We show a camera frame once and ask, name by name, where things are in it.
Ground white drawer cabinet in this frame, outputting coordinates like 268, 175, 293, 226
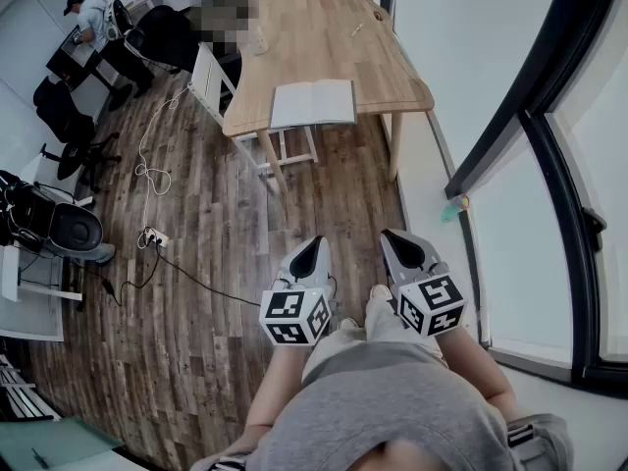
121, 0, 164, 19

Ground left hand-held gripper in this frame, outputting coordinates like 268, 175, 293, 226
258, 235, 340, 347

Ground person's beige trousers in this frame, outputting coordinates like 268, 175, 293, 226
300, 294, 450, 382

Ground person's right forearm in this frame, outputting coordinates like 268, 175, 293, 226
434, 326, 521, 424

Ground glass desk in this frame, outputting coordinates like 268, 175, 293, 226
0, 415, 127, 471

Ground person's left forearm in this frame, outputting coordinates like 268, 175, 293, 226
242, 341, 318, 431

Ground black cabinet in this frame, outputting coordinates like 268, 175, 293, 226
46, 26, 102, 92

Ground wooden table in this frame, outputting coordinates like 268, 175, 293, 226
222, 0, 436, 195

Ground white cable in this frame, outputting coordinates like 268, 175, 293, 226
134, 83, 190, 237

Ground grey notebook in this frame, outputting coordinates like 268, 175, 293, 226
268, 78, 358, 131

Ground black office chair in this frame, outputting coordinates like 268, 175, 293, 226
32, 75, 123, 194

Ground white chair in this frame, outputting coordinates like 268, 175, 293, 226
187, 41, 321, 185

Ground black window frame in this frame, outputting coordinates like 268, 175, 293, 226
444, 0, 628, 396

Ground white power strip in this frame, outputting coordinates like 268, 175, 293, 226
141, 228, 171, 248

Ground person's grey shirt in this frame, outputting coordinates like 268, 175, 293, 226
188, 340, 575, 471

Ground black window handle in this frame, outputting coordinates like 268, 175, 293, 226
582, 205, 608, 253

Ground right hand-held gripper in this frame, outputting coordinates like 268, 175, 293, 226
380, 230, 467, 338

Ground white desk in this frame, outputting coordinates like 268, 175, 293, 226
0, 242, 84, 342

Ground white slatted bench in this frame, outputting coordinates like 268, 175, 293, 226
0, 350, 58, 424

